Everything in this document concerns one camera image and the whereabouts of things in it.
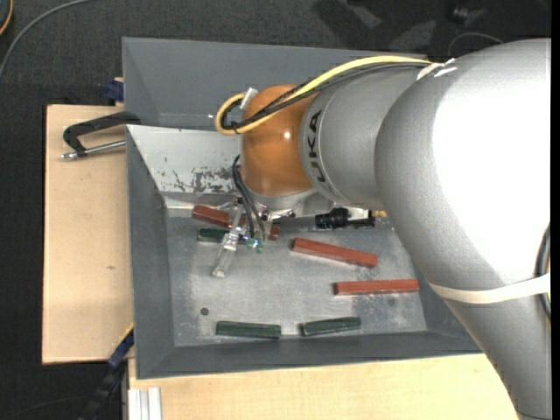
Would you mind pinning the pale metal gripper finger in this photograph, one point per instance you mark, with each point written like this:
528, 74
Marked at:
236, 240
221, 261

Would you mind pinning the dark green flat block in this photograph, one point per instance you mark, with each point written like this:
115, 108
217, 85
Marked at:
248, 329
331, 326
212, 234

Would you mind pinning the red-brown flat block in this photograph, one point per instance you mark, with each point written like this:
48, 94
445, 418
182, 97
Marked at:
334, 253
210, 214
376, 287

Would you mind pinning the grey metal bin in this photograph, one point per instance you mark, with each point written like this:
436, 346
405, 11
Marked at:
271, 287

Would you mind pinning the pale flat board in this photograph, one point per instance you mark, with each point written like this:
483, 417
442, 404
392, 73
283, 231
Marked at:
87, 243

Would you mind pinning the black cylinder on white bracket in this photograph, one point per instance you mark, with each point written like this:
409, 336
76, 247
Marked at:
332, 220

